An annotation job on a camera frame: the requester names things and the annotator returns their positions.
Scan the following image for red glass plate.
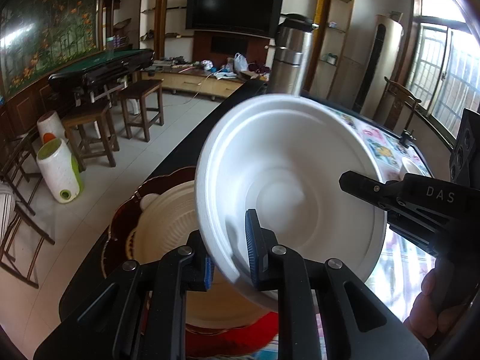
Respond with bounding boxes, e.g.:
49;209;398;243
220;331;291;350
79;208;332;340
101;166;278;359

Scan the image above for slim steel thermos flask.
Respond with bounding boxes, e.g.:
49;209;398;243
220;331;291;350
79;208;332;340
267;46;305;96

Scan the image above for metal frame chair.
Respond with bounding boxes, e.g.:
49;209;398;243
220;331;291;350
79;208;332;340
1;134;55;289

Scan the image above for person's right hand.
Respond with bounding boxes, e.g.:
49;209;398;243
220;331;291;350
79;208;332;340
403;268;468;349

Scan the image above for small black table clamp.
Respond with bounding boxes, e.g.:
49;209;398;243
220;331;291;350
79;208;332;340
399;129;416;149

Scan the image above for floral wall painting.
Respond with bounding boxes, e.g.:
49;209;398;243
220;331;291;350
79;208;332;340
1;0;98;97

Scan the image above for low wooden tv cabinet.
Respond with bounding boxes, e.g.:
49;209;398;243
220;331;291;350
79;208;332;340
142;71;243;99

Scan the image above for wooden stool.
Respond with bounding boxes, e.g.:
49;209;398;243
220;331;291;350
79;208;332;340
62;98;120;172
119;80;164;142

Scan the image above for white green plastic bin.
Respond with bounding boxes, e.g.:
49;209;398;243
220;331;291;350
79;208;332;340
37;138;83;204

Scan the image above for white orange plastic bin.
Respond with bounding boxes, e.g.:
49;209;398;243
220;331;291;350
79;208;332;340
37;111;68;145

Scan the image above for dark wooden chair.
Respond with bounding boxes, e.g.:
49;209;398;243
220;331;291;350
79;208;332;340
373;76;422;131

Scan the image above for green mahjong table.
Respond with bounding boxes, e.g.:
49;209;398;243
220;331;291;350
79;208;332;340
48;49;154;96

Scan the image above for white plastic bag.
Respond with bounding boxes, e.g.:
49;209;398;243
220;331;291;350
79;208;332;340
233;53;248;73

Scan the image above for black flat television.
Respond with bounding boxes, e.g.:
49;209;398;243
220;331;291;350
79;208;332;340
185;0;283;38

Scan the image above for standing air conditioner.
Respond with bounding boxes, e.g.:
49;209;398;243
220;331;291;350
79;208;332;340
353;15;404;119

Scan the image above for white foam bowl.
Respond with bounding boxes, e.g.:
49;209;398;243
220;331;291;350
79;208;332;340
400;157;424;180
195;94;386;311

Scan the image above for large steel thermos jug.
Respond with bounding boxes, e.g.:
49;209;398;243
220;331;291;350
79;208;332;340
274;13;318;65

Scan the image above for cream plastic bowl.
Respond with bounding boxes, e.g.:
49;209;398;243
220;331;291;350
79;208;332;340
133;180;268;329

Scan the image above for colourful printed tablecloth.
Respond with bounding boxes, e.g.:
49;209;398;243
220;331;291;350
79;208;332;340
258;104;438;360

